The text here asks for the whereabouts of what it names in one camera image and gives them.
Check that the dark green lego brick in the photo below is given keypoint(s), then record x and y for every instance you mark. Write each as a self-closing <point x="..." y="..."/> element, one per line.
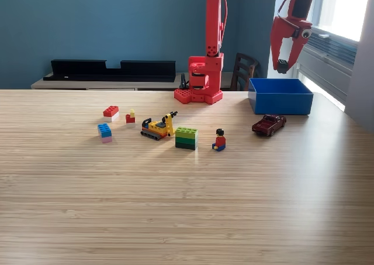
<point x="283" y="66"/>

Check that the green lego brick stack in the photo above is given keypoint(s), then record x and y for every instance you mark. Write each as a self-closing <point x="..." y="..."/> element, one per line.
<point x="187" y="139"/>

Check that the yellow toy digger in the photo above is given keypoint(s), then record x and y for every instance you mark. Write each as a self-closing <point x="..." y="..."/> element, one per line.
<point x="157" y="129"/>

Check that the blue pink lego brick stack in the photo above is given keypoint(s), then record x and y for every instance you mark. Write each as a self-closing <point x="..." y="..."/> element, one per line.
<point x="104" y="130"/>

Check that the blue plastic bin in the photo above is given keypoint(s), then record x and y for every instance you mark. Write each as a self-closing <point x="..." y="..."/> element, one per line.
<point x="280" y="104"/>

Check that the small red yellow lego piece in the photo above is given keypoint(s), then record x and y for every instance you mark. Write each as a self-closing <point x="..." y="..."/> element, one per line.
<point x="130" y="118"/>

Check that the red white lego brick stack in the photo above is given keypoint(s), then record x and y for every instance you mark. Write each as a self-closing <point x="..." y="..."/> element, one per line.
<point x="111" y="111"/>

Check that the grey window vent unit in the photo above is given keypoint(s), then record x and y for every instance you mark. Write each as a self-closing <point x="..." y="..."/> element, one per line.
<point x="327" y="66"/>

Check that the dark wooden chair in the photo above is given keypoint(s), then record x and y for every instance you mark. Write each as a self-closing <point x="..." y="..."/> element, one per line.
<point x="242" y="69"/>

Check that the bright window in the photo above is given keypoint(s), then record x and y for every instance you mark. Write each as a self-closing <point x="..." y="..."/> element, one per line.
<point x="344" y="10"/>

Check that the dark red toy car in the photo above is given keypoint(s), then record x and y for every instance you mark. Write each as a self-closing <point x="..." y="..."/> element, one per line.
<point x="267" y="126"/>

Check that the black table clamp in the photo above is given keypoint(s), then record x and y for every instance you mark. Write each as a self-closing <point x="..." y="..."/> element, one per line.
<point x="183" y="83"/>

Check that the toy figure red shirt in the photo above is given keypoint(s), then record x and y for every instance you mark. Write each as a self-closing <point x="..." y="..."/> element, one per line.
<point x="221" y="142"/>

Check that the black shelf unit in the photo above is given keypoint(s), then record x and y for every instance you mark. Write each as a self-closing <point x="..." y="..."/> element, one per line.
<point x="87" y="72"/>

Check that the pale wooden sideboard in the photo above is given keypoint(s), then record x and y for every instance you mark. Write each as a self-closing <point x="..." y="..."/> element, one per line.
<point x="87" y="85"/>

